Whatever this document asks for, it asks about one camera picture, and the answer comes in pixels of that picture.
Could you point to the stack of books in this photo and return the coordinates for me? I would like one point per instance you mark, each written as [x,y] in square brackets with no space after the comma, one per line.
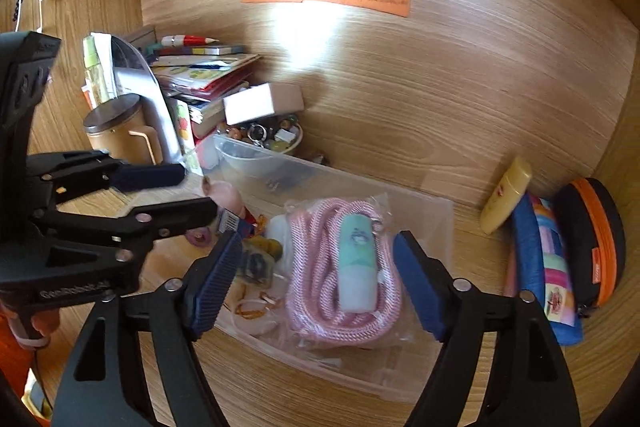
[210,77]

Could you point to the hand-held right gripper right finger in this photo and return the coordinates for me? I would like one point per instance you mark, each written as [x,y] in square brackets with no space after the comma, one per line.
[415,282]

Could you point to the yellow tube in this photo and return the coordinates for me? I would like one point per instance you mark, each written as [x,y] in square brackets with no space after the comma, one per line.
[505,197]

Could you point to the small white cardboard box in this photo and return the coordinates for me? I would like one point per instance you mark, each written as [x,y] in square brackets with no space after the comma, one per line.
[255,102]

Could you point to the clear plastic storage box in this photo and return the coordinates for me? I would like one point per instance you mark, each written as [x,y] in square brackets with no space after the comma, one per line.
[350,377]

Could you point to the blue patchwork pencil case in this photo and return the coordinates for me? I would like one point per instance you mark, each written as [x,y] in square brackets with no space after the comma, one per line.
[527,247]

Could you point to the white paper sheet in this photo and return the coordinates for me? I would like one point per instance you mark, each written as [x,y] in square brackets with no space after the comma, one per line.
[105,49]

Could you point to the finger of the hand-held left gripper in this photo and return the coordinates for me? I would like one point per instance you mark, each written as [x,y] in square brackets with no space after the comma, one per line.
[180,214]
[150,175]

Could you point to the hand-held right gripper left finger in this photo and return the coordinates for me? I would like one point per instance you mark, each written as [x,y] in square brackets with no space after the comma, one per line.
[215,287]

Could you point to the wooden desktop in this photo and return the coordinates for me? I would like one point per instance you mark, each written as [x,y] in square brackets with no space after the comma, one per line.
[585,367]

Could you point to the silver metal stand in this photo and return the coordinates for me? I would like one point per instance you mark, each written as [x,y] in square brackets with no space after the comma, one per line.
[145,87]

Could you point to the fruit print booklet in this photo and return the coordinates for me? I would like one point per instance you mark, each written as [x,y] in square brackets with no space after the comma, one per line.
[182,127]

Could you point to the dark green spray bottle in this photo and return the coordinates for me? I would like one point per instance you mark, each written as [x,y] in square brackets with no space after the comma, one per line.
[260,264]

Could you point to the pink round case with tag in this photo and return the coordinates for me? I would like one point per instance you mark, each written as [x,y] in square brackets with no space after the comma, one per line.
[225,197]

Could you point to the white bowl of trinkets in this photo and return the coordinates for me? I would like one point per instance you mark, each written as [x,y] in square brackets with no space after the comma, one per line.
[290,142]

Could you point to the pink wallet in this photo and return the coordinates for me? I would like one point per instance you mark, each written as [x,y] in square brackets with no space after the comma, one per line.
[510,277]

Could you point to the yellow round tin purple label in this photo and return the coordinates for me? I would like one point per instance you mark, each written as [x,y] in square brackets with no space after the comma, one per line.
[199,238]

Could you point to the black orange zip case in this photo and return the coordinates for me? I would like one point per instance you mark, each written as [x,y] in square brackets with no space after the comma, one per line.
[575,227]

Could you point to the orange carton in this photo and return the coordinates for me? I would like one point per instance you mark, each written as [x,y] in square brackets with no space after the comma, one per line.
[86,97]

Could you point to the brown mug with lid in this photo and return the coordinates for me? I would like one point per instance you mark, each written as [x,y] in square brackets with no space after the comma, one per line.
[112,132]

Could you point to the pale green mist bottle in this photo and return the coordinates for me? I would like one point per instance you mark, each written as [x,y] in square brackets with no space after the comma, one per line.
[97,77]

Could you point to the person's left hand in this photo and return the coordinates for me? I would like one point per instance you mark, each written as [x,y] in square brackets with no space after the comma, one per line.
[44,321]

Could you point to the pale teal tube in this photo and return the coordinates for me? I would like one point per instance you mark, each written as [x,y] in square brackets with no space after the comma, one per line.
[357,257]

